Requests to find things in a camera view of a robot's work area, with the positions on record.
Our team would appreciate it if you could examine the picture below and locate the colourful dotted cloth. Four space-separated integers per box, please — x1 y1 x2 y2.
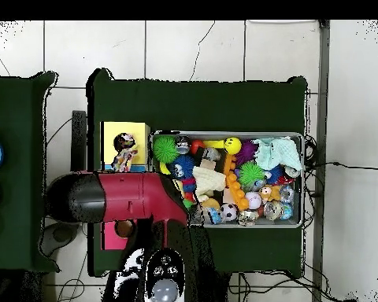
113 132 136 153

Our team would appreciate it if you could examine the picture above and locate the yellow smiley face ball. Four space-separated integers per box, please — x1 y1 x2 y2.
224 137 243 155

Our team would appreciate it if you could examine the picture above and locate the white baseball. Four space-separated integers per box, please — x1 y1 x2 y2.
244 191 263 210

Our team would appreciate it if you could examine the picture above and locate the grey metal rail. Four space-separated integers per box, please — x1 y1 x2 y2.
311 20 331 302

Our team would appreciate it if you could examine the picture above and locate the silver wire mesh bin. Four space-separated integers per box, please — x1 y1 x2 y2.
148 130 305 229

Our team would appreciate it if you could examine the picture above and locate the green spiky rubber ball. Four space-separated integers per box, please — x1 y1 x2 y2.
153 135 180 164
239 160 268 187

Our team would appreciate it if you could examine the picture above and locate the long black cable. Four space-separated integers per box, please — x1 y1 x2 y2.
305 160 378 171

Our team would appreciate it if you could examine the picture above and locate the cream fluffy cloth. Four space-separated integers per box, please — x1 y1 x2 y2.
192 166 227 197

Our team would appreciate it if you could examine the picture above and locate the orange plastic block toy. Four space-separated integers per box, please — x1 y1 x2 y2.
223 153 250 211

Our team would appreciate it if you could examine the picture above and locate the mint green knitted cloth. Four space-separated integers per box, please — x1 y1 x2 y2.
254 137 303 172

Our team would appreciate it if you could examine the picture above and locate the blue spiky rubber ball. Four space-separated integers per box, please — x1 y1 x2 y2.
169 153 197 181

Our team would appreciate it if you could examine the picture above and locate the wooden box with three holes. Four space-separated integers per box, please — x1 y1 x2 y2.
100 121 151 251

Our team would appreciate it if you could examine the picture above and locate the dark green table cloth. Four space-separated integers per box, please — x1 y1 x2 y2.
87 68 308 278
0 72 60 273

